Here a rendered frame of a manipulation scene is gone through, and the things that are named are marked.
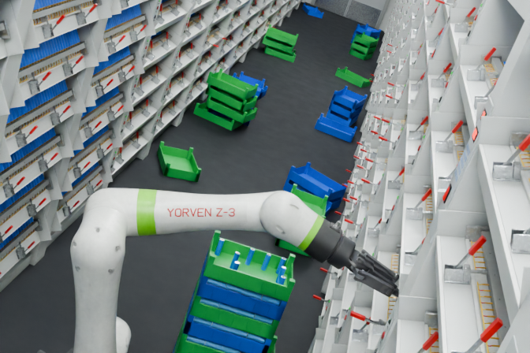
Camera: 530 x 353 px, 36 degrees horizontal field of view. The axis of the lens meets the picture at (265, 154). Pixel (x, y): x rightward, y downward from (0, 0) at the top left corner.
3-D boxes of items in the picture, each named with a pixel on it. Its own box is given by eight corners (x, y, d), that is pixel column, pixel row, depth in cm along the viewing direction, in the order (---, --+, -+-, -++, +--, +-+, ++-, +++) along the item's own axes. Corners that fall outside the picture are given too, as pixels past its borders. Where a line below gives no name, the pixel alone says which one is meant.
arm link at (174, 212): (154, 236, 198) (154, 191, 198) (160, 232, 209) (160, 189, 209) (304, 235, 199) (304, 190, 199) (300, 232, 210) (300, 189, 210)
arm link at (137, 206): (81, 247, 200) (76, 204, 195) (91, 221, 212) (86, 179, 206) (155, 247, 200) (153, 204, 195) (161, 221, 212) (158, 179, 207)
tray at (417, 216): (397, 315, 166) (401, 254, 162) (402, 207, 223) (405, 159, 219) (500, 325, 163) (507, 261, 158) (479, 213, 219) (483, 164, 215)
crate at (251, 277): (203, 276, 273) (210, 255, 270) (208, 247, 292) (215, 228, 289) (287, 302, 276) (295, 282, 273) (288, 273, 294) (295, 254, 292)
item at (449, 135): (434, 237, 159) (438, 170, 155) (429, 146, 216) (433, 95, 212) (542, 245, 156) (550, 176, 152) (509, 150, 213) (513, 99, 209)
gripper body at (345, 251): (341, 243, 186) (375, 265, 186) (344, 228, 194) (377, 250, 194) (323, 267, 189) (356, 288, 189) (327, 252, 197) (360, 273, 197)
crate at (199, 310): (188, 314, 279) (195, 295, 276) (195, 284, 298) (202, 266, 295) (272, 340, 281) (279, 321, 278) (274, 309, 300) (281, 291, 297)
